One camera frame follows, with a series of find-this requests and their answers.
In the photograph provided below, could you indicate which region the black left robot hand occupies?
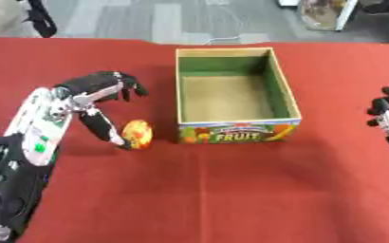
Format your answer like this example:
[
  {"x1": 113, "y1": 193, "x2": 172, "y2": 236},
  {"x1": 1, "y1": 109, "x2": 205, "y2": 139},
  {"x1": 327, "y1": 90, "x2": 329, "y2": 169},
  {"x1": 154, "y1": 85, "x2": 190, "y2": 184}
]
[{"x1": 53, "y1": 70, "x2": 150, "y2": 150}]

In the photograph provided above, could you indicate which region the cardboard box with green inside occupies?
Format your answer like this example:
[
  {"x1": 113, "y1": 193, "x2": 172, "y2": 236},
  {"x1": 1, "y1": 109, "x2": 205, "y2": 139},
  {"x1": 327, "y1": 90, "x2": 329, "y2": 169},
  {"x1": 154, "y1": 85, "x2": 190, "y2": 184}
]
[{"x1": 175, "y1": 47, "x2": 305, "y2": 145}]

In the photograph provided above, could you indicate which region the orange and yellow toy fruit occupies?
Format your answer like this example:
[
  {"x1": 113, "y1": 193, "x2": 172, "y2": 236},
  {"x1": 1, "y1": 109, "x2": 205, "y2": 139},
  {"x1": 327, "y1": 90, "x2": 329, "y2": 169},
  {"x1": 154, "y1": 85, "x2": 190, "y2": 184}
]
[{"x1": 120, "y1": 119, "x2": 155, "y2": 150}]

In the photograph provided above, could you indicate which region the white framed panel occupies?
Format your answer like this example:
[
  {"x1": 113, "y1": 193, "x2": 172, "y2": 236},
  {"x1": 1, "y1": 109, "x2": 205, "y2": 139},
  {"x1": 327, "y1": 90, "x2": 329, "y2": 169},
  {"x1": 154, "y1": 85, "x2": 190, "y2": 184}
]
[{"x1": 297, "y1": 0, "x2": 361, "y2": 32}]

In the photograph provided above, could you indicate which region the black bag strap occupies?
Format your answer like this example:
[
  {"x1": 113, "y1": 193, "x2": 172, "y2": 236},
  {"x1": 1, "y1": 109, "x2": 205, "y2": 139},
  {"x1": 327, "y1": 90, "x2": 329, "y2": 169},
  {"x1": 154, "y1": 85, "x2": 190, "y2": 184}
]
[{"x1": 18, "y1": 0, "x2": 61, "y2": 39}]

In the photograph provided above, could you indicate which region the white cable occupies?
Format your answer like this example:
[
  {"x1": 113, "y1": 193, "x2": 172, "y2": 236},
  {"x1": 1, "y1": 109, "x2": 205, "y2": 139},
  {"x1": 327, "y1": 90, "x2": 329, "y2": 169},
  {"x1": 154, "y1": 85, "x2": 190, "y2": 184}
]
[{"x1": 201, "y1": 35, "x2": 245, "y2": 46}]

